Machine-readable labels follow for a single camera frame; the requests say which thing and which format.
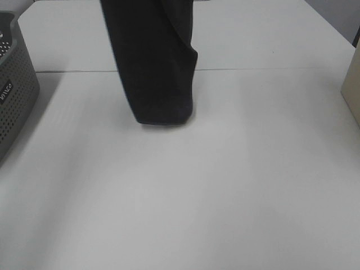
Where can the dark navy towel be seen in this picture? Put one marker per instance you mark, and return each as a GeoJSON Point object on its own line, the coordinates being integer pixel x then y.
{"type": "Point", "coordinates": [151, 43]}

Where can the grey perforated plastic basket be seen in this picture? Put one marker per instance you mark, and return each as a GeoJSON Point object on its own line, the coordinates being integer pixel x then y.
{"type": "Point", "coordinates": [19, 82]}

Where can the beige box at right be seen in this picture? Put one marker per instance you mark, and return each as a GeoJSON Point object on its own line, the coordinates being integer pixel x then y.
{"type": "Point", "coordinates": [350, 88]}

